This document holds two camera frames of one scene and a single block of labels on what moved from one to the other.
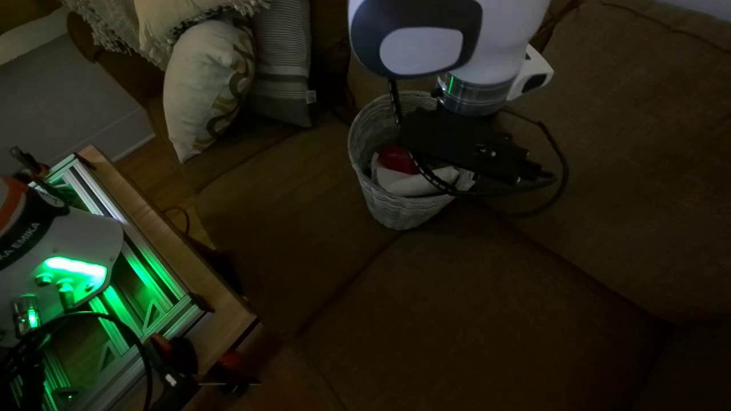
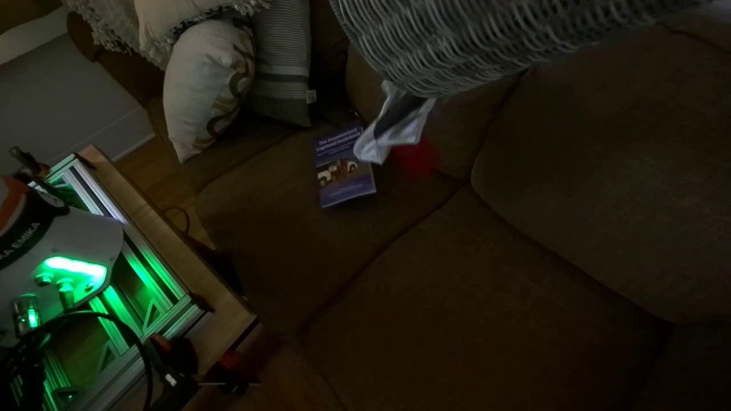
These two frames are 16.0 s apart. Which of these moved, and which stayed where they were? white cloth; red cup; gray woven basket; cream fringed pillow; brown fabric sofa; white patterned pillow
Moved: white cloth; gray woven basket
Stayed: red cup; cream fringed pillow; brown fabric sofa; white patterned pillow
